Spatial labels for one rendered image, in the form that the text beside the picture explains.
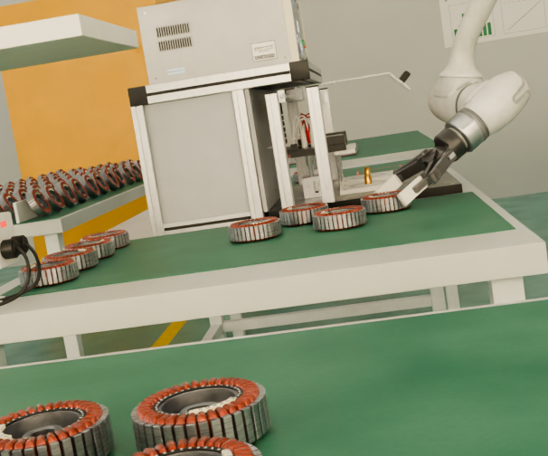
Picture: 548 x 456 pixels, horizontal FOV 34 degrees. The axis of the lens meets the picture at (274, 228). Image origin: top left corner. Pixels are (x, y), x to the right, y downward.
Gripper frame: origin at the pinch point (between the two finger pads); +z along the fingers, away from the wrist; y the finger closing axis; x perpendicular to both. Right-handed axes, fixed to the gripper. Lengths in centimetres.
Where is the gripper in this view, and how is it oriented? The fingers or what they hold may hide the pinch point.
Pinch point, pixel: (392, 196)
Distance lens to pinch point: 205.8
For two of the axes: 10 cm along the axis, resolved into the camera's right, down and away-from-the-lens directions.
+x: -6.1, -7.6, -2.4
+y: -2.7, -0.8, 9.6
